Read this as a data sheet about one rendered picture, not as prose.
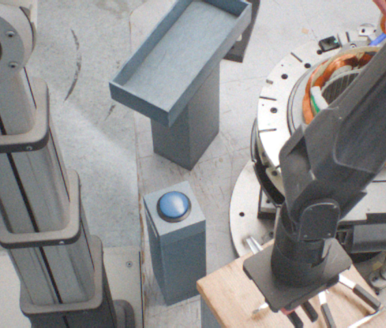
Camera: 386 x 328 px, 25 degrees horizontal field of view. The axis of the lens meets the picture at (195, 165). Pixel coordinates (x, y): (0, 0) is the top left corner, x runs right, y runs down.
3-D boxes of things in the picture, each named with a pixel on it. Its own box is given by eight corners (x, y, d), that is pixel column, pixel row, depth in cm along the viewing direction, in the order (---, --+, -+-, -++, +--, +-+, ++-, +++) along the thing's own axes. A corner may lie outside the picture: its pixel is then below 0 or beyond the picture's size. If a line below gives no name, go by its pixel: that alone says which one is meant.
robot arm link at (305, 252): (277, 186, 85) (284, 239, 82) (347, 182, 86) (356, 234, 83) (270, 220, 91) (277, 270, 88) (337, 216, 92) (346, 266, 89)
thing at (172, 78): (197, 83, 169) (195, -23, 144) (246, 107, 165) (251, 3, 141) (123, 178, 158) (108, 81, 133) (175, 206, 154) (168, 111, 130)
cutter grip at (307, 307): (318, 320, 101) (319, 315, 100) (311, 323, 101) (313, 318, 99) (298, 292, 103) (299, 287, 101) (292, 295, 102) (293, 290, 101)
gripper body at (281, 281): (351, 270, 95) (363, 239, 89) (273, 317, 92) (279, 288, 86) (316, 225, 98) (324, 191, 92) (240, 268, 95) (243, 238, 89)
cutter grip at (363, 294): (380, 307, 112) (382, 303, 111) (376, 311, 112) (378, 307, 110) (355, 287, 114) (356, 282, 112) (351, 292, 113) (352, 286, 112)
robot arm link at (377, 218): (288, 131, 83) (302, 205, 77) (409, 124, 83) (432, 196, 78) (279, 207, 92) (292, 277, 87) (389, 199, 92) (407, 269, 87)
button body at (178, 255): (191, 256, 149) (188, 180, 128) (206, 292, 146) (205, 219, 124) (152, 270, 148) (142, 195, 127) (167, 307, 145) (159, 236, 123)
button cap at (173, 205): (182, 190, 127) (182, 187, 126) (192, 213, 125) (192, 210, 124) (156, 199, 126) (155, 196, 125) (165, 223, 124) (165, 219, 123)
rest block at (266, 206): (288, 186, 152) (291, 170, 147) (286, 214, 149) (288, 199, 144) (263, 183, 152) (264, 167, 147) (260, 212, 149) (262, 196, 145)
